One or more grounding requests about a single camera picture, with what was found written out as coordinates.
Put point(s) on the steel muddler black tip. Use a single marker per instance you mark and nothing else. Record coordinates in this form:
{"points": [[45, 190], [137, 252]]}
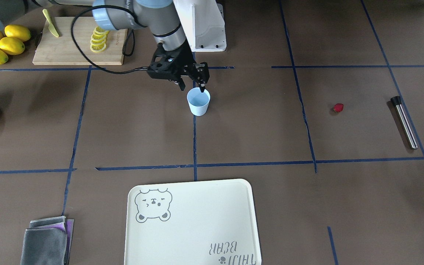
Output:
{"points": [[402, 115]]}

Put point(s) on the purple folded cloth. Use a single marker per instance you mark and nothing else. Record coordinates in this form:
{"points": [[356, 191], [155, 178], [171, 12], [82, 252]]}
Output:
{"points": [[68, 227]]}

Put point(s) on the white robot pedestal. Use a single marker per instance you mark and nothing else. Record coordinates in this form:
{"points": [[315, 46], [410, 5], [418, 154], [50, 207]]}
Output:
{"points": [[203, 24]]}

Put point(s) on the yellow-green plastic knife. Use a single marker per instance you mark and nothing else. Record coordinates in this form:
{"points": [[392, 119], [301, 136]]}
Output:
{"points": [[51, 27]]}

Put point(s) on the bamboo cutting board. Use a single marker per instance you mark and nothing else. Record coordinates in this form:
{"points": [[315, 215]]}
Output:
{"points": [[62, 51]]}

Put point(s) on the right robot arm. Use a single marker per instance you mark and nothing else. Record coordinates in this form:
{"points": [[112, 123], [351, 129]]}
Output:
{"points": [[160, 16]]}

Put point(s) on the red strawberry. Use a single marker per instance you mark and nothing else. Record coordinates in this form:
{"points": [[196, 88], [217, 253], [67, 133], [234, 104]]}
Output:
{"points": [[339, 107]]}

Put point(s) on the cream bear serving tray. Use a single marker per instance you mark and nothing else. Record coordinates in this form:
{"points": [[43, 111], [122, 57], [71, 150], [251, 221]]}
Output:
{"points": [[192, 223]]}

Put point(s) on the lemon slice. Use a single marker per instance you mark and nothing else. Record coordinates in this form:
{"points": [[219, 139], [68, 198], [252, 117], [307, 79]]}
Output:
{"points": [[94, 42], [100, 31], [98, 47], [98, 38]]}

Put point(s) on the light blue plastic cup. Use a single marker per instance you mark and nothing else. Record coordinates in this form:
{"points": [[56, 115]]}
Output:
{"points": [[198, 101]]}

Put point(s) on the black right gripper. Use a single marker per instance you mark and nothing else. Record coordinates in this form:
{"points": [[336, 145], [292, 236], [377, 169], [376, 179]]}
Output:
{"points": [[187, 59]]}

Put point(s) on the grey folded cloth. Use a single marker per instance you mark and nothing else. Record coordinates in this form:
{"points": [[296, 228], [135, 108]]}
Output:
{"points": [[45, 242]]}

